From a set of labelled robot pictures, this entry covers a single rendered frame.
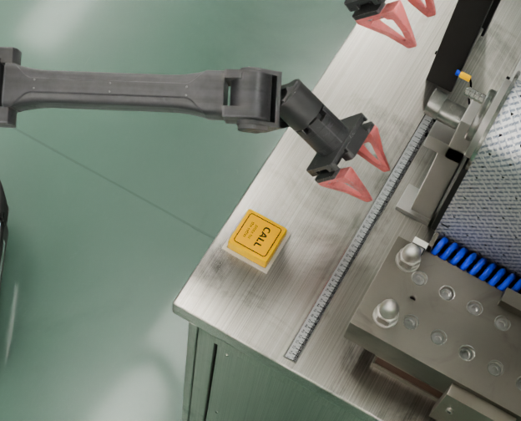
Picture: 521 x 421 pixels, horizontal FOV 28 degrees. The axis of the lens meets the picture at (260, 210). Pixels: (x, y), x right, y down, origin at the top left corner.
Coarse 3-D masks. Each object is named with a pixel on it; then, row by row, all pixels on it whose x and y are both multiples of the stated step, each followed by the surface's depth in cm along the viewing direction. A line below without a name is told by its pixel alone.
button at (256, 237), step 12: (252, 216) 166; (264, 216) 166; (240, 228) 165; (252, 228) 165; (264, 228) 165; (276, 228) 166; (240, 240) 164; (252, 240) 164; (264, 240) 164; (276, 240) 165; (240, 252) 165; (252, 252) 163; (264, 252) 163; (264, 264) 164
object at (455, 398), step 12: (444, 396) 147; (456, 396) 146; (468, 396) 146; (432, 408) 154; (444, 408) 150; (456, 408) 148; (468, 408) 146; (480, 408) 145; (492, 408) 145; (444, 420) 153; (456, 420) 151; (468, 420) 149; (480, 420) 147; (492, 420) 145; (504, 420) 145
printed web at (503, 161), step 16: (512, 96) 134; (512, 112) 133; (496, 128) 133; (512, 128) 133; (496, 144) 134; (512, 144) 133; (480, 160) 136; (496, 160) 135; (512, 160) 134; (480, 176) 139; (496, 176) 137; (512, 176) 136; (512, 192) 138
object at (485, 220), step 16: (464, 176) 141; (464, 192) 144; (480, 192) 142; (496, 192) 140; (448, 208) 149; (464, 208) 147; (480, 208) 145; (496, 208) 143; (512, 208) 141; (448, 224) 153; (464, 224) 150; (480, 224) 148; (496, 224) 146; (512, 224) 144; (448, 240) 156; (464, 240) 154; (480, 240) 152; (496, 240) 150; (512, 240) 147; (480, 256) 155; (496, 256) 153; (512, 256) 151; (512, 272) 154
